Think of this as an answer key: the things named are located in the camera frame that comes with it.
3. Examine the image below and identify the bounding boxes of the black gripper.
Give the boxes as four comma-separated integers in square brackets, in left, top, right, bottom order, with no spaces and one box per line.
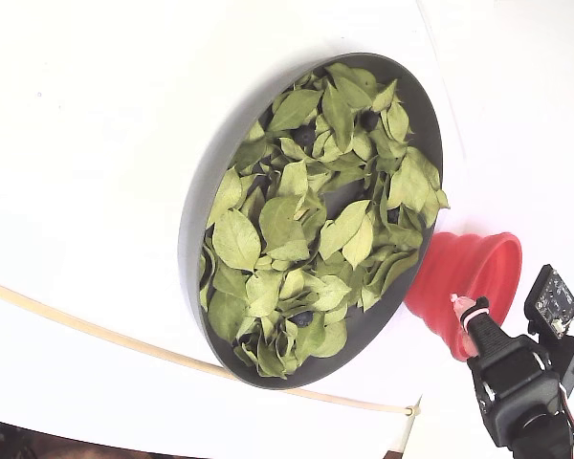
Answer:
[451,294,563,448]

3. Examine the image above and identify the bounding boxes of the red collapsible silicone cup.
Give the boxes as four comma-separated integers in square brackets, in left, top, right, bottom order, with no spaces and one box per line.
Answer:
[404,231,523,364]

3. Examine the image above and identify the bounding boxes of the pile of green leaves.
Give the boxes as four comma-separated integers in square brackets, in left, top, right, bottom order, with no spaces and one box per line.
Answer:
[198,61,452,380]

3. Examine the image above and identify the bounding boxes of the dark grey round bowl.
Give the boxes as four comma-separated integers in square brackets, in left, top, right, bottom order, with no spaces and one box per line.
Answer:
[176,51,445,391]

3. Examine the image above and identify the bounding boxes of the long wooden dowel rod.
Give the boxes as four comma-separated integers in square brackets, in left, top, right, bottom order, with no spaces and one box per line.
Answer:
[0,275,421,418]

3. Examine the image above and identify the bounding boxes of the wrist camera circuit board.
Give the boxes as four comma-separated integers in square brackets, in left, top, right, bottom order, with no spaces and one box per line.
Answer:
[525,264,574,339]

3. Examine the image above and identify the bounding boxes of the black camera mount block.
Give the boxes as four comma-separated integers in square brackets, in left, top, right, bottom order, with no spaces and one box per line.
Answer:
[527,317,574,398]

